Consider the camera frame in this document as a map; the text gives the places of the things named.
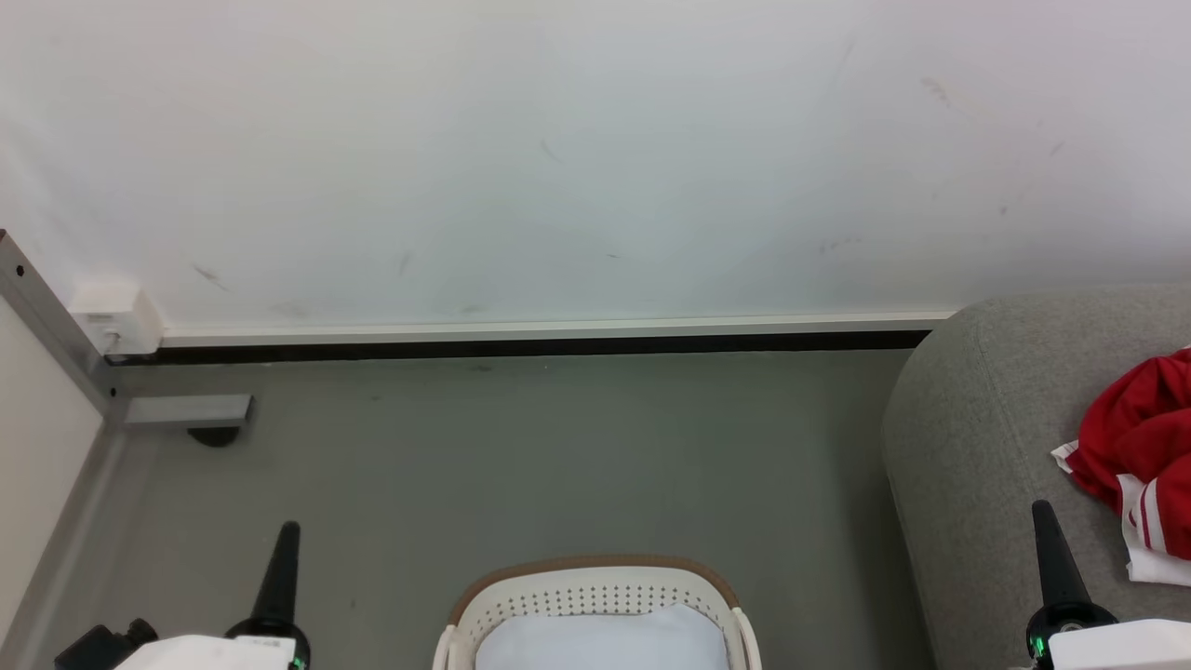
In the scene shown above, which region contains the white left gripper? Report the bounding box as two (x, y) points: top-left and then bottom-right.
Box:
(116, 521), (313, 670)

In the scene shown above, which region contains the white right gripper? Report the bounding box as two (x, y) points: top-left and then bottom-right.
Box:
(1024, 500), (1191, 670)

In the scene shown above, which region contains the red and white garment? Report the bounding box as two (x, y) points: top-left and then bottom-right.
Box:
(1051, 346), (1191, 587)

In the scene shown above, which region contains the white perforated laundry basket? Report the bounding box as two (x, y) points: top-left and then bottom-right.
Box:
(433, 556), (764, 670)

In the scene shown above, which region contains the grey fabric sofa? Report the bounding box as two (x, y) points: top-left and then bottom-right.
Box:
(882, 284), (1191, 670)

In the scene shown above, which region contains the pale blue folded cloth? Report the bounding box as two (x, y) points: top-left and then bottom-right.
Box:
(475, 603), (731, 670)

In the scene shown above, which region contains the black skirting strip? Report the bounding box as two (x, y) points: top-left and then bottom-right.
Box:
(107, 331), (933, 367)

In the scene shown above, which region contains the grey partition bottom rail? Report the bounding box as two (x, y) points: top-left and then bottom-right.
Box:
(0, 423), (128, 652)

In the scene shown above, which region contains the white wall socket box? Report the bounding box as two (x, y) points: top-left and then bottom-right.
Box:
(70, 282), (165, 357)

